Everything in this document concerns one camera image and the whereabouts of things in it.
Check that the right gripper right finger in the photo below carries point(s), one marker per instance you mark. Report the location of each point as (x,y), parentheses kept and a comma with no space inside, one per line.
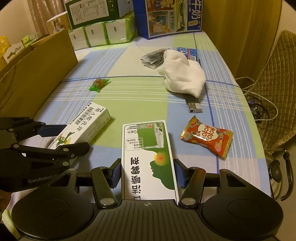
(191,180)

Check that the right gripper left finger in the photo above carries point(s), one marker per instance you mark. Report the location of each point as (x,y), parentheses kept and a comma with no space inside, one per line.
(104,180)

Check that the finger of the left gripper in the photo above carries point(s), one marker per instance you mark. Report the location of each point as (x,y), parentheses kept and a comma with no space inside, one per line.
(25,127)
(21,153)

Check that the white ointment box green figure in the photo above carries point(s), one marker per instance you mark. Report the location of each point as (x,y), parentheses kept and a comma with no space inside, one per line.
(84,127)

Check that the green white medicine spray box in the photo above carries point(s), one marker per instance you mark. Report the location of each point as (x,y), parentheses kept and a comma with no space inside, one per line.
(147,169)

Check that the red orange snack packet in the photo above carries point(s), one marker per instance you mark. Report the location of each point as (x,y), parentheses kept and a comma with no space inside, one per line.
(217,140)

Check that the brown cardboard box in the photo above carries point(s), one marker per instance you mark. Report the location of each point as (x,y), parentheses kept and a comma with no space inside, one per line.
(32,75)

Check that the silver black lighter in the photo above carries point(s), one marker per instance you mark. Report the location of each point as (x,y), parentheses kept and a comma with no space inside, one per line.
(192,103)

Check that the white cutout box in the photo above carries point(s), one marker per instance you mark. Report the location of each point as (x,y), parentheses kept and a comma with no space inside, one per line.
(12,51)

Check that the green wrapped candy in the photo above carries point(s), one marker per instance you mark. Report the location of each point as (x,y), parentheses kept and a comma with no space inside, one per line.
(98,84)

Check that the black headset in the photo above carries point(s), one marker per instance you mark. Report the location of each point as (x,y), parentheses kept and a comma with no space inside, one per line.
(275,175)

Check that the yellow plastic bag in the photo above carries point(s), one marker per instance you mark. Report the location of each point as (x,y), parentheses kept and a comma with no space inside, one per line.
(4,45)

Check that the plaid bed sheet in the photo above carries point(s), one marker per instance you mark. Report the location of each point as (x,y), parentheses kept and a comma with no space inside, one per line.
(137,94)

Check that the white knitted glove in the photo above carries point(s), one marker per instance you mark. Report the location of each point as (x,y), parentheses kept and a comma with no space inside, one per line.
(182,75)

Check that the green white tissue pack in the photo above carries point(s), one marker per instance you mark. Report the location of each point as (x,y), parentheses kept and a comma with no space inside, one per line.
(96,34)
(78,39)
(122,30)

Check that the white box with picture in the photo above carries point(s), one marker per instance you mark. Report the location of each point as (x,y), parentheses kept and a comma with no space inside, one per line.
(58,23)

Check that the pink curtain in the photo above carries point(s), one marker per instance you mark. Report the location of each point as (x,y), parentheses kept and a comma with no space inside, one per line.
(43,10)

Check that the silver sachet packets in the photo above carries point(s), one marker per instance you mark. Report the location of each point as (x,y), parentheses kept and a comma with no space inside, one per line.
(153,59)

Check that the blue flat pack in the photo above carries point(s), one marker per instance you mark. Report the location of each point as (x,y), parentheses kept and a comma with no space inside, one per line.
(191,54)

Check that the dark green printed box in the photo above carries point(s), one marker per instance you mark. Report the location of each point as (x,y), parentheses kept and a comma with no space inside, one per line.
(86,12)

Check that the wooden wardrobe panel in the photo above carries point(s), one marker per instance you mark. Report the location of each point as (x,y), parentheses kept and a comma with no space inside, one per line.
(243,32)

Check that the blue milk carton box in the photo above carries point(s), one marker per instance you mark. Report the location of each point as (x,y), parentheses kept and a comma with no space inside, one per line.
(157,18)

